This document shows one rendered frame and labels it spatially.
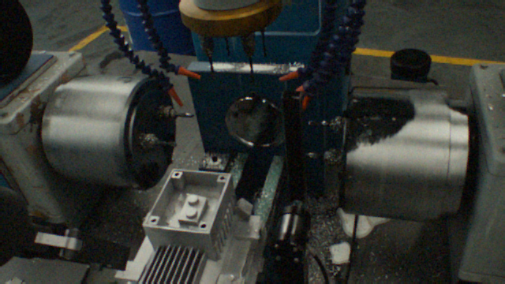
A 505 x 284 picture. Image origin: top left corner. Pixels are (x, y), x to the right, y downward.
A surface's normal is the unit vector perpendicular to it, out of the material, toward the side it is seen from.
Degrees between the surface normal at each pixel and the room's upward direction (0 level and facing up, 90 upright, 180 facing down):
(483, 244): 90
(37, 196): 90
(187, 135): 0
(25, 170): 90
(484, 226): 90
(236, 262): 0
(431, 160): 54
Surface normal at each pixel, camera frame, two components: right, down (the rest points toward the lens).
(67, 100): -0.19, -0.44
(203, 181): -0.22, 0.63
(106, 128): -0.25, -0.07
